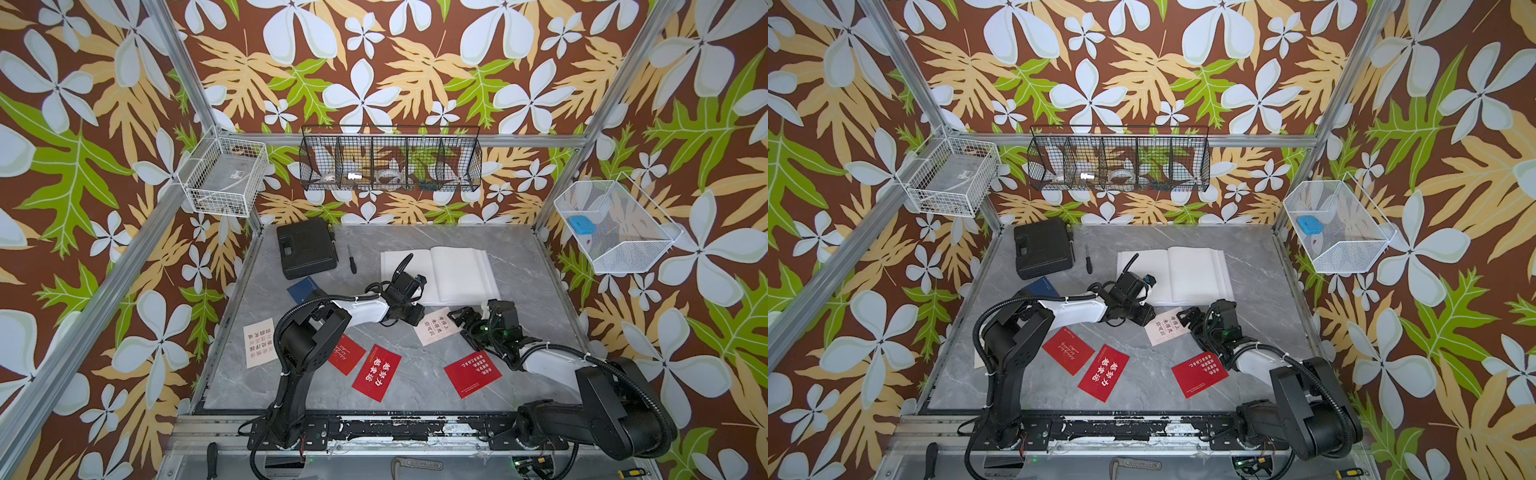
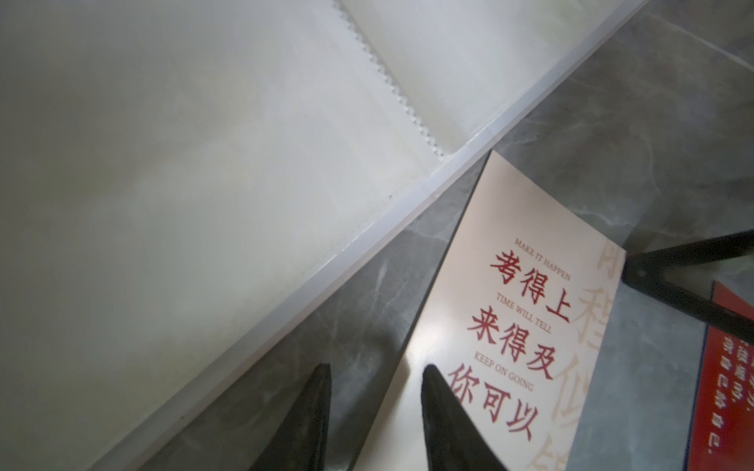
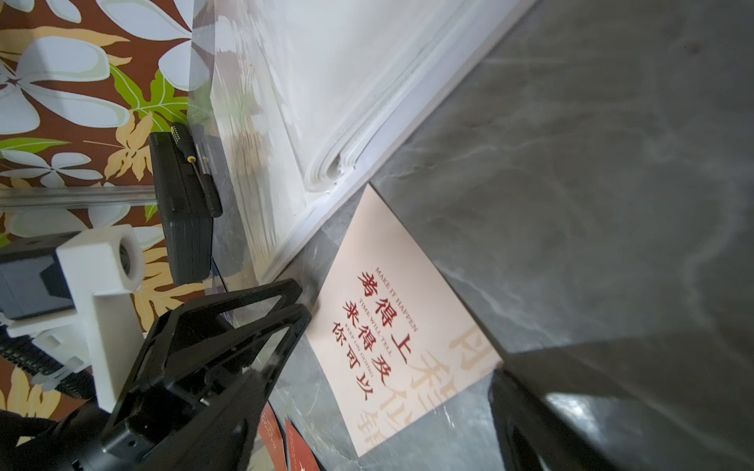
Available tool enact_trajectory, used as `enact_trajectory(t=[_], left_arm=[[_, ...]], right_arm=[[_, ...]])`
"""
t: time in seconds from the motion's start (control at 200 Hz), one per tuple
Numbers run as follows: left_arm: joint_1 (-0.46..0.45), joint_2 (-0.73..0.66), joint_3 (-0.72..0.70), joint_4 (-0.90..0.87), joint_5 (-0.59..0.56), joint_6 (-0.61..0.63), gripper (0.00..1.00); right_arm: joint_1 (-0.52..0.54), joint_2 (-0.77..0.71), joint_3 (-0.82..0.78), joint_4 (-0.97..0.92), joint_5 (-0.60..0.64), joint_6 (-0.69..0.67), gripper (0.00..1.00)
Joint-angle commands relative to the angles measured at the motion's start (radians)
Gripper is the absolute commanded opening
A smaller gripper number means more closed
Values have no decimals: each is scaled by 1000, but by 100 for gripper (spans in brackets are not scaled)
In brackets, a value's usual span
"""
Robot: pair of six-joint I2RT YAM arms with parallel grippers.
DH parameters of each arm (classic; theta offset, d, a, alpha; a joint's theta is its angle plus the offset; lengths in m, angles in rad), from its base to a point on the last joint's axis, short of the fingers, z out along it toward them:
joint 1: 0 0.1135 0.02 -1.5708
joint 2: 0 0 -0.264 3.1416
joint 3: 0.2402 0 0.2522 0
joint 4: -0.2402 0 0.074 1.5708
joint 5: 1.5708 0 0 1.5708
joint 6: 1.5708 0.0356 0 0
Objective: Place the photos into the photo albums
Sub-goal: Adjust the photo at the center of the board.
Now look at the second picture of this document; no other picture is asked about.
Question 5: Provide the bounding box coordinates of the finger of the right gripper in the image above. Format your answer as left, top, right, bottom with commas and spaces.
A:
622, 230, 753, 343

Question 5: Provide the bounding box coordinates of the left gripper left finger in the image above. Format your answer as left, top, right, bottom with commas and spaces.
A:
251, 363, 332, 471

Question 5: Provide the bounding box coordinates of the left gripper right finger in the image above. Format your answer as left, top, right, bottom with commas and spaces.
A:
420, 364, 507, 471

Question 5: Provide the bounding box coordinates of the pink card red text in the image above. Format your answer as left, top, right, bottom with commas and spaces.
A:
355, 153, 626, 470

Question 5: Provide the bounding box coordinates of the white photo album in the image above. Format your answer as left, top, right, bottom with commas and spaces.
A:
1, 1, 640, 470

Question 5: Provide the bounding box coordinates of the red card small text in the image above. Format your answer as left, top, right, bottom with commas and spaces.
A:
685, 281, 754, 471

